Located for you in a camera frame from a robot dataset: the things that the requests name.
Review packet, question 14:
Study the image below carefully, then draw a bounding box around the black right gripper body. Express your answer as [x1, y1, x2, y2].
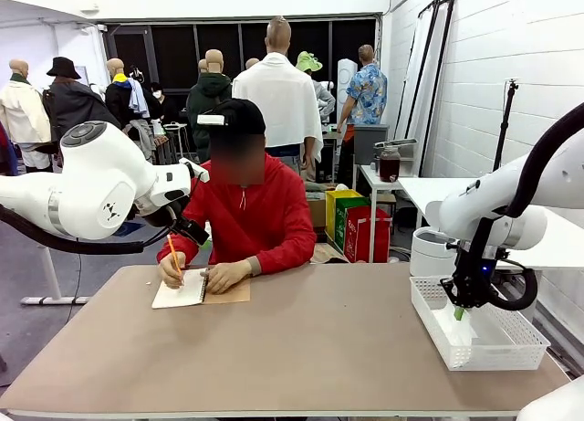
[440, 247, 496, 309]

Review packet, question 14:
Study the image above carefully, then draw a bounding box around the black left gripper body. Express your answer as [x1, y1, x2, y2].
[172, 218, 211, 247]

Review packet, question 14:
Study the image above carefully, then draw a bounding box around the white paper sheet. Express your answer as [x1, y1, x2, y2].
[432, 306, 479, 352]

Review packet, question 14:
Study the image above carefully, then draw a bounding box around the orange pencil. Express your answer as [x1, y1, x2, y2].
[166, 233, 184, 288]

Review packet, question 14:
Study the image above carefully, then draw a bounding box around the spiral notebook with brown cover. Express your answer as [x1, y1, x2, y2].
[151, 268, 252, 310]

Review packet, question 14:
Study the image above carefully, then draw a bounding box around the person's right forearm red sleeve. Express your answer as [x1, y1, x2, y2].
[157, 233, 204, 266]

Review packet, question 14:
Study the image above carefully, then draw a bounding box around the person's left forearm red sleeve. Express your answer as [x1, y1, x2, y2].
[248, 240, 318, 276]

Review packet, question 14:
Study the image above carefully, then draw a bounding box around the person's left hand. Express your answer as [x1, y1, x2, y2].
[200, 259, 253, 295]

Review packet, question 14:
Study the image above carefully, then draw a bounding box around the person's right hand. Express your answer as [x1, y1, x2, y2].
[158, 250, 187, 289]

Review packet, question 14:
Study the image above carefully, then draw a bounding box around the white round trash bin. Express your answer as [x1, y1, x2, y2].
[410, 200, 457, 277]

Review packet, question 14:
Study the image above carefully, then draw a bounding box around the white perforated plastic basket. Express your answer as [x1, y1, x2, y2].
[409, 274, 552, 372]

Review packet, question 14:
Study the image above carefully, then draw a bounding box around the person in red hoodie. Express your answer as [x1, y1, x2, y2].
[157, 98, 318, 276]

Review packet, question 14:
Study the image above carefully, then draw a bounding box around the white round stool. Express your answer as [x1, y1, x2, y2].
[162, 121, 191, 160]

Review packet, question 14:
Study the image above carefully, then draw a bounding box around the white desk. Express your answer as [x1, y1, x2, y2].
[396, 177, 584, 322]

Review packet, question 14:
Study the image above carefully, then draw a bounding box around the brown cardboard box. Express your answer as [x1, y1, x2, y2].
[308, 196, 328, 231]

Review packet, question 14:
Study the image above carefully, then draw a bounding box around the red shopping bag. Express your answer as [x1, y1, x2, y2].
[343, 205, 392, 263]

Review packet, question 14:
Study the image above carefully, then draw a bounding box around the grey-green folded cloth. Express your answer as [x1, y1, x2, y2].
[304, 182, 339, 205]

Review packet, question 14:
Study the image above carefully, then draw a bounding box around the black cap with white label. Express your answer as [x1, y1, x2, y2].
[196, 98, 267, 138]

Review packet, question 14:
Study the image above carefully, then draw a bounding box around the yellow green box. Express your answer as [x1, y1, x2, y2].
[324, 189, 364, 253]

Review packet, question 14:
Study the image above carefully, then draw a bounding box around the background person with face mask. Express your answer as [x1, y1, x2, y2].
[149, 81, 179, 123]

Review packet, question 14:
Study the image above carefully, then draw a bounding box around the green shopping bag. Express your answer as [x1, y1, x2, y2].
[334, 196, 371, 253]

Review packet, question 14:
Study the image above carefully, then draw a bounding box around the mannequin in dark green puffer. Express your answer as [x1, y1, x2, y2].
[185, 48, 234, 164]

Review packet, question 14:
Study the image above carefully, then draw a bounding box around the glass jar with brown liquid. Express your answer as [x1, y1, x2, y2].
[379, 146, 402, 184]

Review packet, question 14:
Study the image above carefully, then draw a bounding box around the small white side table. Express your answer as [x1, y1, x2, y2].
[358, 163, 412, 263]

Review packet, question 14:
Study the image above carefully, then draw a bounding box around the white table leg with foot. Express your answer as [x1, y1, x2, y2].
[20, 246, 90, 307]

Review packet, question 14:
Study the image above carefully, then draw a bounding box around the mannequin with yellow collar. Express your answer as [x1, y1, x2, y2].
[104, 58, 151, 132]

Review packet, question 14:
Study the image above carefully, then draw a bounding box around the grey metal tray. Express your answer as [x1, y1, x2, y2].
[373, 138, 419, 152]

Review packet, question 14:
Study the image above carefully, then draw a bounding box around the mannequin in white cape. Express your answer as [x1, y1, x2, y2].
[231, 16, 325, 175]

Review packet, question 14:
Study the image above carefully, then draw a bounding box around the black tripod stand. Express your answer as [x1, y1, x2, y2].
[492, 79, 521, 175]

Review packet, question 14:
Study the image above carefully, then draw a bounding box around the grey metal cabinet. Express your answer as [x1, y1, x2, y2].
[353, 123, 390, 166]

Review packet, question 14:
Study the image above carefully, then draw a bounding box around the mannequin with black bucket hat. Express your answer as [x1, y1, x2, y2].
[41, 57, 122, 167]

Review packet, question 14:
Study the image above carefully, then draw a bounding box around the mannequin with green hat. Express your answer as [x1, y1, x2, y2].
[295, 50, 337, 121]

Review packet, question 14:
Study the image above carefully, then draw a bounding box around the black-framed white panel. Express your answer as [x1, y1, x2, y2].
[422, 0, 456, 178]
[394, 0, 442, 142]

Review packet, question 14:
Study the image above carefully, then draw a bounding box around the mannequin in cream jacket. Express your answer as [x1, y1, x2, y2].
[0, 58, 52, 174]

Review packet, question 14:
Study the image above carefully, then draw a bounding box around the mannequin in blue floral shirt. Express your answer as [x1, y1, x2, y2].
[336, 44, 389, 189]

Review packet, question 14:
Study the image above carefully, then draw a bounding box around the white tower fan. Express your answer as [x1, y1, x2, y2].
[337, 58, 359, 121]

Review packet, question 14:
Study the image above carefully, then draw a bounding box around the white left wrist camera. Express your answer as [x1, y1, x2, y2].
[178, 157, 211, 184]

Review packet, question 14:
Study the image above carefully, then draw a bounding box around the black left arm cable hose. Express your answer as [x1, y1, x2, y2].
[0, 205, 183, 256]

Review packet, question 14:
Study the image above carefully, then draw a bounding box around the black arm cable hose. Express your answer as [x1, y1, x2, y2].
[0, 205, 183, 256]
[474, 101, 584, 311]

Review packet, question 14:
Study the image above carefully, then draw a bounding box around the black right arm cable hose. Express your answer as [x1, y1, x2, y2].
[474, 101, 584, 311]

